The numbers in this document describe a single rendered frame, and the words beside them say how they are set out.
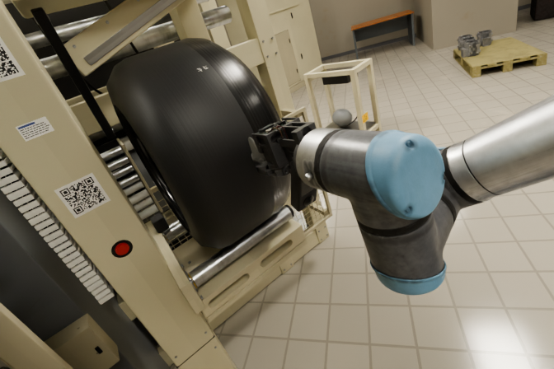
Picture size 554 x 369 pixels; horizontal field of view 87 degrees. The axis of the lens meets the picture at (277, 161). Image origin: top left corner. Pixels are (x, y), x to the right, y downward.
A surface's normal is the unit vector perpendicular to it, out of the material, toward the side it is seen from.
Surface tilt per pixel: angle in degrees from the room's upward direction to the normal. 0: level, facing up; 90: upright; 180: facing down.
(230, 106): 61
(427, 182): 79
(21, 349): 90
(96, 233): 90
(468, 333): 0
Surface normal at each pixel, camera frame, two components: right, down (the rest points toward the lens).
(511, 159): -0.77, 0.32
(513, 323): -0.29, -0.85
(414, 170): 0.50, 0.05
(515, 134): -0.91, -0.22
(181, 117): 0.32, -0.28
